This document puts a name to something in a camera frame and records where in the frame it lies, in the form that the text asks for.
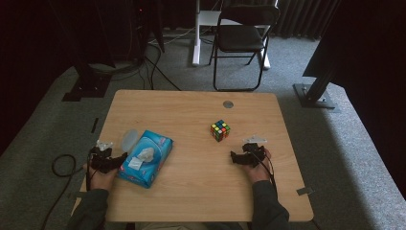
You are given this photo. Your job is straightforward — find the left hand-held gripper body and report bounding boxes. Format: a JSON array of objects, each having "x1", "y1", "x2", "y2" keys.
[{"x1": 90, "y1": 139, "x2": 114, "y2": 175}]

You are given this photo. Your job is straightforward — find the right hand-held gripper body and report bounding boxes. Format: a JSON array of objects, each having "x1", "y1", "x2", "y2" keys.
[{"x1": 242, "y1": 134, "x2": 268, "y2": 168}]

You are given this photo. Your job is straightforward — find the white wet wipe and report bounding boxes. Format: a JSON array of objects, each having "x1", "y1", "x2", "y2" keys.
[{"x1": 136, "y1": 147, "x2": 156, "y2": 163}]

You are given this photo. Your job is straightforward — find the multicoloured puzzle cube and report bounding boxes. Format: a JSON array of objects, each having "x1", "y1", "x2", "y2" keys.
[{"x1": 210, "y1": 119, "x2": 232, "y2": 143}]

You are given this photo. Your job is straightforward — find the blue wet wipes pack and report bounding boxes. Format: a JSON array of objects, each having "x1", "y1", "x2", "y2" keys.
[{"x1": 117, "y1": 128, "x2": 174, "y2": 190}]

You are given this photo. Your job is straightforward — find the person's left hand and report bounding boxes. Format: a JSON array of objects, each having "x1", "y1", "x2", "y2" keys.
[{"x1": 83, "y1": 164, "x2": 119, "y2": 192}]

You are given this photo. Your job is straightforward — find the person's right hand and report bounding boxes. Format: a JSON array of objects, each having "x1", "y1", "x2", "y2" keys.
[{"x1": 243, "y1": 149, "x2": 274, "y2": 185}]

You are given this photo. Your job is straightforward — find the translucent plastic lid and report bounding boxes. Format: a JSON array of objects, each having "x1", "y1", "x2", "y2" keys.
[{"x1": 120, "y1": 128, "x2": 140, "y2": 153}]

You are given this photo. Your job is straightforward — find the black stand with square base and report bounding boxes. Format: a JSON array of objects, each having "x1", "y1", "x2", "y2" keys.
[{"x1": 61, "y1": 0, "x2": 118, "y2": 103}]

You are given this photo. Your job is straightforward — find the person's lap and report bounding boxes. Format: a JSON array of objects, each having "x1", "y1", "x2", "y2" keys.
[{"x1": 135, "y1": 222, "x2": 205, "y2": 230}]

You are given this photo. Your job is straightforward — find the black stand with metal base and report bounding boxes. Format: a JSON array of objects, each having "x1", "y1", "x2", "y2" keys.
[{"x1": 292, "y1": 61, "x2": 341, "y2": 113}]

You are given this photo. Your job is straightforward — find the black folding chair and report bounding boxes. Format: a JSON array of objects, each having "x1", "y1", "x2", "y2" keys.
[{"x1": 209, "y1": 3, "x2": 282, "y2": 93}]

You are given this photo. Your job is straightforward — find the black equipment rack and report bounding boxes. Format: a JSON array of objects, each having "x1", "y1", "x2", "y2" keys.
[{"x1": 125, "y1": 0, "x2": 166, "y2": 63}]

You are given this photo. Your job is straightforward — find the dark pleated curtain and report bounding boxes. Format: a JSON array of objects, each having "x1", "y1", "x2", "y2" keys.
[{"x1": 274, "y1": 0, "x2": 341, "y2": 41}]

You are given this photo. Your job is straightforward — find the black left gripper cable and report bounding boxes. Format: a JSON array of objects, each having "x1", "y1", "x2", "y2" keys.
[{"x1": 39, "y1": 149, "x2": 94, "y2": 230}]

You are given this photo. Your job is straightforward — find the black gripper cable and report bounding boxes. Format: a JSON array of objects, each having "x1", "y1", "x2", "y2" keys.
[
  {"x1": 253, "y1": 152, "x2": 279, "y2": 200},
  {"x1": 39, "y1": 149, "x2": 94, "y2": 230}
]

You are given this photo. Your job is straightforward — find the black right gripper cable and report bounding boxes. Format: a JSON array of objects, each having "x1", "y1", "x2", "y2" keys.
[{"x1": 253, "y1": 152, "x2": 279, "y2": 200}]

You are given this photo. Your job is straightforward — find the black floor cables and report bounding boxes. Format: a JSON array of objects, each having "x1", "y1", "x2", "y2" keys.
[{"x1": 138, "y1": 39, "x2": 182, "y2": 91}]

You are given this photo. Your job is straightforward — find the white desk frame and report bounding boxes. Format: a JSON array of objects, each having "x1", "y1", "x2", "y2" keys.
[{"x1": 191, "y1": 0, "x2": 272, "y2": 71}]

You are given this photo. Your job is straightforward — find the white floor cable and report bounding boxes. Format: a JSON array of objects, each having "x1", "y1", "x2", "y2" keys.
[{"x1": 147, "y1": 27, "x2": 196, "y2": 46}]

